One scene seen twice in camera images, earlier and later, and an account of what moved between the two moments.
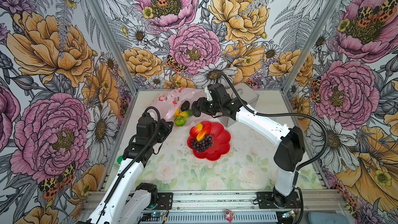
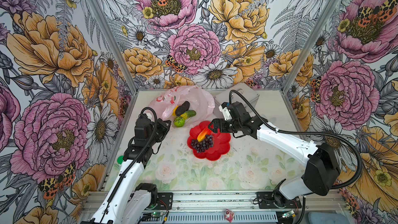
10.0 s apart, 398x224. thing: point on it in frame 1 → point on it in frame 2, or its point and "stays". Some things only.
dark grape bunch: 201,146 stays
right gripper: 201,105 → 216,121
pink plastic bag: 167,103 stays
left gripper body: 164,131 stays
